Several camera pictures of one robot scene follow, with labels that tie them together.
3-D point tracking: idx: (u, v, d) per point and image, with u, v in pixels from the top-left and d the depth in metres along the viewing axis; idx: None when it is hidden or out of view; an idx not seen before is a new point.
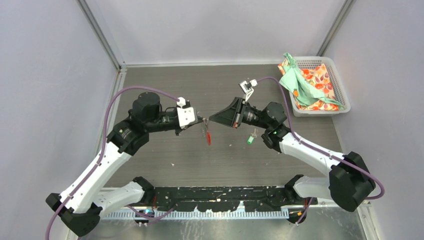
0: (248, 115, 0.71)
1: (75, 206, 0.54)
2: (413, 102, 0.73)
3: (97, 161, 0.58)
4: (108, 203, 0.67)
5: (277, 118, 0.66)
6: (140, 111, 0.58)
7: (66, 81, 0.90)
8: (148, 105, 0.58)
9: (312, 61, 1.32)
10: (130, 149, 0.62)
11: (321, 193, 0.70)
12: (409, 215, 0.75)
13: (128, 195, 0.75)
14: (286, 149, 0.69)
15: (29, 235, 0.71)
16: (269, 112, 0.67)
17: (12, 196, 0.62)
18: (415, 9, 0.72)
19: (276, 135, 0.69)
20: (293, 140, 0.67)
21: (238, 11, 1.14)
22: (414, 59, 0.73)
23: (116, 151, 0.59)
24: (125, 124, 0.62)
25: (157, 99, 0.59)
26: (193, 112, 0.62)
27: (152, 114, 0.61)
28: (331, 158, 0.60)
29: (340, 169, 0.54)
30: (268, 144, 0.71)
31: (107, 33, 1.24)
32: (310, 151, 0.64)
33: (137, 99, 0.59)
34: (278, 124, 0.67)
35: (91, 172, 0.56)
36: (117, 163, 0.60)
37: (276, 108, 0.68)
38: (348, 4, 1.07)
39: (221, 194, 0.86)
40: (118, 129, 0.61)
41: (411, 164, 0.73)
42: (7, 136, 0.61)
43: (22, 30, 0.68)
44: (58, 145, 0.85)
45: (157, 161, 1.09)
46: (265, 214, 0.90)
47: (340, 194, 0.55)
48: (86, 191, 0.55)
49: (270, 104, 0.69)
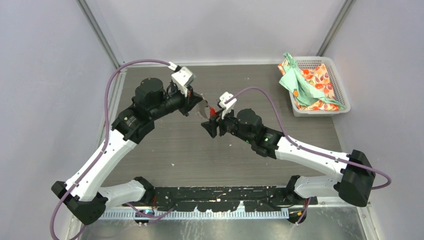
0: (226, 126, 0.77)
1: (81, 194, 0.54)
2: (412, 102, 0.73)
3: (102, 148, 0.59)
4: (112, 195, 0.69)
5: (251, 122, 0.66)
6: (143, 97, 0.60)
7: (66, 82, 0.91)
8: (149, 92, 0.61)
9: (312, 61, 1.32)
10: (135, 137, 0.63)
11: (326, 193, 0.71)
12: (409, 216, 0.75)
13: (131, 190, 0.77)
14: (285, 157, 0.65)
15: (30, 234, 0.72)
16: (241, 120, 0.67)
17: (11, 196, 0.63)
18: (415, 9, 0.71)
19: (268, 142, 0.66)
20: (290, 146, 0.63)
21: (237, 11, 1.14)
22: (414, 59, 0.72)
23: (121, 139, 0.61)
24: (129, 112, 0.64)
25: (159, 83, 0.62)
26: (187, 69, 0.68)
27: (156, 100, 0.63)
28: (338, 161, 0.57)
29: (351, 172, 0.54)
30: (263, 155, 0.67)
31: (107, 34, 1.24)
32: (311, 155, 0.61)
33: (140, 86, 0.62)
34: (256, 128, 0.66)
35: (96, 160, 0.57)
36: (123, 151, 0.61)
37: (247, 113, 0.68)
38: (348, 4, 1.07)
39: (221, 194, 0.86)
40: (123, 117, 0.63)
41: (411, 165, 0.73)
42: (7, 137, 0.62)
43: (22, 31, 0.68)
44: (58, 145, 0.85)
45: (157, 161, 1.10)
46: (265, 214, 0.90)
47: (353, 196, 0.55)
48: (91, 178, 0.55)
49: (240, 112, 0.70)
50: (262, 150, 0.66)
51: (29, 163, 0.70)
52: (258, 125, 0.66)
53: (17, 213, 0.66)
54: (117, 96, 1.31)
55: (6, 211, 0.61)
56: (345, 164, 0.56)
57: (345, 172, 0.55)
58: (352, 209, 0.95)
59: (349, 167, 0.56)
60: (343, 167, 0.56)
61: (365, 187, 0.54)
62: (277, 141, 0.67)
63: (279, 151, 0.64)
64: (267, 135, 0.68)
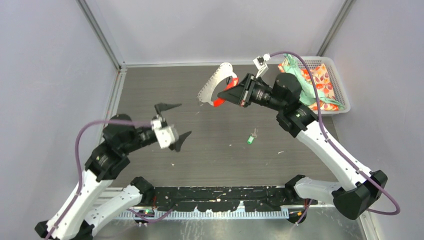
0: (257, 95, 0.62)
1: (61, 236, 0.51)
2: (412, 101, 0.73)
3: (76, 191, 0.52)
4: (100, 219, 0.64)
5: (289, 88, 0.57)
6: (109, 140, 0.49)
7: (66, 82, 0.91)
8: (118, 132, 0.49)
9: (312, 61, 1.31)
10: (110, 176, 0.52)
11: (323, 198, 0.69)
12: (409, 215, 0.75)
13: (124, 203, 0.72)
14: (306, 142, 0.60)
15: (30, 235, 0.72)
16: (279, 82, 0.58)
17: (11, 197, 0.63)
18: (415, 8, 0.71)
19: (298, 117, 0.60)
20: (318, 134, 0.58)
21: (237, 11, 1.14)
22: (414, 59, 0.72)
23: (94, 180, 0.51)
24: (102, 148, 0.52)
25: (130, 120, 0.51)
26: (171, 133, 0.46)
27: (127, 137, 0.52)
28: (358, 173, 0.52)
29: (364, 187, 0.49)
30: (285, 127, 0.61)
31: (107, 33, 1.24)
32: (336, 156, 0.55)
33: (108, 123, 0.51)
34: (292, 96, 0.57)
35: (72, 202, 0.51)
36: (99, 191, 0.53)
37: (288, 78, 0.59)
38: (348, 4, 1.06)
39: (221, 195, 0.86)
40: (95, 155, 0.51)
41: (411, 164, 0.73)
42: (7, 137, 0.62)
43: (22, 31, 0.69)
44: (58, 145, 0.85)
45: (157, 161, 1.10)
46: (265, 214, 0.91)
47: (348, 207, 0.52)
48: (69, 220, 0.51)
49: (280, 74, 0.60)
50: (286, 123, 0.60)
51: (30, 162, 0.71)
52: (294, 96, 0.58)
53: (17, 214, 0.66)
54: (117, 96, 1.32)
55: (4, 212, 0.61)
56: (365, 178, 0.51)
57: (359, 185, 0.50)
58: None
59: (366, 183, 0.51)
60: (360, 181, 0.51)
61: (365, 205, 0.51)
62: (307, 121, 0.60)
63: (305, 133, 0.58)
64: (299, 111, 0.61)
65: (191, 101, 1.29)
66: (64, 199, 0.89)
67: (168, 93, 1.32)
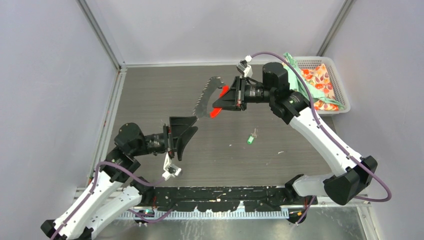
0: (250, 93, 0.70)
1: (68, 233, 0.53)
2: (412, 101, 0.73)
3: (90, 189, 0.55)
4: (99, 223, 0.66)
5: (275, 73, 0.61)
6: (121, 147, 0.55)
7: (66, 82, 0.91)
8: (128, 139, 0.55)
9: (312, 61, 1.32)
10: (123, 178, 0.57)
11: (318, 191, 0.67)
12: (410, 215, 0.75)
13: (123, 205, 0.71)
14: (299, 128, 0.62)
15: (31, 234, 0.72)
16: (265, 69, 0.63)
17: (11, 196, 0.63)
18: (415, 8, 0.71)
19: (291, 104, 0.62)
20: (311, 120, 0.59)
21: (237, 11, 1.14)
22: (414, 59, 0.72)
23: (108, 181, 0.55)
24: (115, 153, 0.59)
25: (138, 129, 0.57)
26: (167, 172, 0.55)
27: (137, 144, 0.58)
28: (348, 159, 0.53)
29: (354, 172, 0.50)
30: (278, 114, 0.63)
31: (107, 33, 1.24)
32: (328, 142, 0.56)
33: (118, 133, 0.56)
34: (278, 80, 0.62)
35: (83, 201, 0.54)
36: (110, 191, 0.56)
37: (274, 65, 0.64)
38: (348, 4, 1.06)
39: (221, 195, 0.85)
40: (110, 159, 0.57)
41: (411, 164, 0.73)
42: (7, 136, 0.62)
43: (22, 31, 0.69)
44: (58, 145, 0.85)
45: (157, 161, 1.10)
46: (265, 214, 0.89)
47: (337, 193, 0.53)
48: (79, 218, 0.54)
49: (267, 63, 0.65)
50: (280, 109, 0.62)
51: (30, 162, 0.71)
52: (281, 81, 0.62)
53: (17, 214, 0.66)
54: (118, 96, 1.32)
55: (4, 212, 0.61)
56: (355, 164, 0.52)
57: (349, 170, 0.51)
58: (352, 209, 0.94)
59: (356, 168, 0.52)
60: (350, 166, 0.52)
61: (354, 191, 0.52)
62: (299, 107, 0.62)
63: (297, 118, 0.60)
64: (292, 97, 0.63)
65: (191, 101, 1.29)
66: (64, 200, 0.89)
67: (168, 93, 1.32)
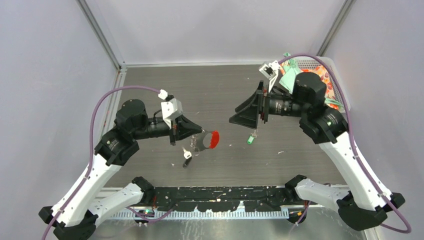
0: (276, 106, 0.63)
1: (67, 220, 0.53)
2: (412, 101, 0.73)
3: (85, 174, 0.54)
4: (104, 210, 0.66)
5: (312, 88, 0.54)
6: (124, 122, 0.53)
7: (66, 82, 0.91)
8: (131, 114, 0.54)
9: (312, 61, 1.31)
10: (119, 161, 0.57)
11: (325, 203, 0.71)
12: (409, 215, 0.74)
13: (126, 199, 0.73)
14: (331, 153, 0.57)
15: (29, 234, 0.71)
16: (299, 82, 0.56)
17: (9, 196, 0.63)
18: (415, 8, 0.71)
19: (329, 125, 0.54)
20: (348, 149, 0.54)
21: (237, 11, 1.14)
22: (413, 58, 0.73)
23: (103, 164, 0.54)
24: (112, 133, 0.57)
25: (142, 106, 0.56)
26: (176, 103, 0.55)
27: (139, 123, 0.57)
28: (380, 197, 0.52)
29: (382, 211, 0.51)
30: (311, 133, 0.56)
31: (107, 33, 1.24)
32: (362, 177, 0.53)
33: (121, 108, 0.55)
34: (313, 96, 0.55)
35: (79, 186, 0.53)
36: (108, 175, 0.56)
37: (309, 77, 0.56)
38: (348, 4, 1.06)
39: (221, 194, 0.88)
40: (106, 140, 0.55)
41: (411, 164, 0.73)
42: (7, 134, 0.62)
43: (22, 32, 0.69)
44: (57, 145, 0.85)
45: (157, 161, 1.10)
46: (265, 214, 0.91)
47: (355, 221, 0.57)
48: (76, 204, 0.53)
49: (300, 75, 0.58)
50: (313, 128, 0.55)
51: (29, 161, 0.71)
52: (318, 97, 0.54)
53: (16, 213, 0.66)
54: (118, 96, 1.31)
55: (2, 212, 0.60)
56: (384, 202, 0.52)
57: (379, 210, 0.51)
58: None
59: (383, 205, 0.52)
60: (381, 205, 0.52)
61: None
62: (337, 130, 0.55)
63: (334, 145, 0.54)
64: (329, 118, 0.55)
65: (190, 100, 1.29)
66: None
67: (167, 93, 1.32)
